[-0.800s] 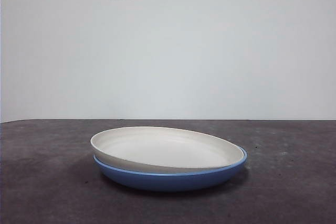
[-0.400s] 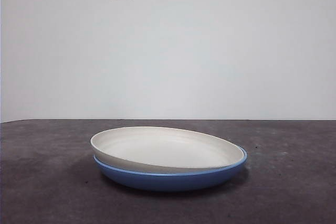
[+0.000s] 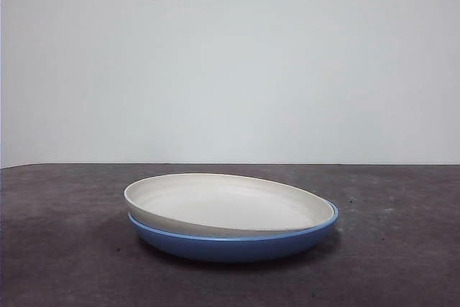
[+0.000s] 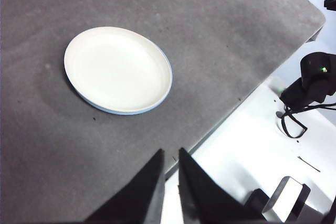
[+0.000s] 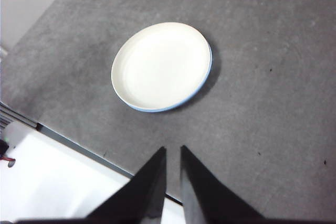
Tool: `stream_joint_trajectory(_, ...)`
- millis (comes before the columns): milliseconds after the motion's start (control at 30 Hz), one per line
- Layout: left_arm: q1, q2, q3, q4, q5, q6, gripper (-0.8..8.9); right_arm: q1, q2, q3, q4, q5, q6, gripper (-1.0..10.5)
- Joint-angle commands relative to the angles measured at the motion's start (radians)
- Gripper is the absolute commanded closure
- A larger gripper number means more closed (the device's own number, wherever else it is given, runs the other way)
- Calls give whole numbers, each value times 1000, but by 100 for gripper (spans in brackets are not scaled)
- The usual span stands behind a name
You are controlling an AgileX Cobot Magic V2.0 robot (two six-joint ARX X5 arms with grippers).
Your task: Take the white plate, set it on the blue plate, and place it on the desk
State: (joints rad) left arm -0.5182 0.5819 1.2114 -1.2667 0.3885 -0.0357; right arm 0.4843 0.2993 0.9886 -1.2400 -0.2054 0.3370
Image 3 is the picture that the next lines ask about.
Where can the white round plate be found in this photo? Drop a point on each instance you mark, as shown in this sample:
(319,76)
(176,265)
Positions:
(230,202)

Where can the blue round plate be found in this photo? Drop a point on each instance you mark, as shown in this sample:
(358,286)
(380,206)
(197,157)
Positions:
(233,249)

